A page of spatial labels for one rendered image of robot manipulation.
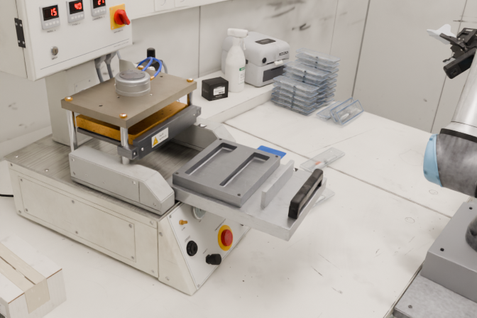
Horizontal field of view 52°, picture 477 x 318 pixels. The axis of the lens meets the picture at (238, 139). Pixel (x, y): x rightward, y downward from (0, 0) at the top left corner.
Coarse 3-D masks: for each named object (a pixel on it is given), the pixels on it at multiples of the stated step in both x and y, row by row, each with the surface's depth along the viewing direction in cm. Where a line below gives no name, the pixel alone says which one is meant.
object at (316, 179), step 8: (312, 176) 103; (320, 176) 104; (304, 184) 100; (312, 184) 101; (320, 184) 106; (304, 192) 97; (296, 200) 95; (304, 200) 97; (296, 208) 95; (288, 216) 96; (296, 216) 95
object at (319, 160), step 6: (330, 150) 163; (336, 150) 164; (318, 156) 160; (324, 156) 160; (330, 156) 160; (336, 156) 160; (306, 162) 156; (312, 162) 156; (318, 162) 156; (324, 162) 156; (312, 168) 152
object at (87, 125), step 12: (168, 108) 117; (180, 108) 118; (84, 120) 110; (96, 120) 109; (144, 120) 111; (156, 120) 111; (84, 132) 111; (96, 132) 109; (108, 132) 107; (120, 132) 106; (132, 132) 105; (144, 132) 107; (132, 144) 105
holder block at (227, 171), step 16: (224, 144) 117; (240, 144) 117; (192, 160) 109; (208, 160) 112; (224, 160) 110; (240, 160) 110; (256, 160) 113; (272, 160) 111; (176, 176) 103; (192, 176) 103; (208, 176) 103; (224, 176) 104; (240, 176) 107; (256, 176) 104; (208, 192) 101; (224, 192) 98; (240, 192) 99
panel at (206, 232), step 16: (176, 208) 105; (176, 224) 104; (192, 224) 108; (208, 224) 113; (224, 224) 118; (240, 224) 124; (176, 240) 103; (192, 240) 108; (208, 240) 112; (192, 256) 107; (224, 256) 116; (192, 272) 106; (208, 272) 111
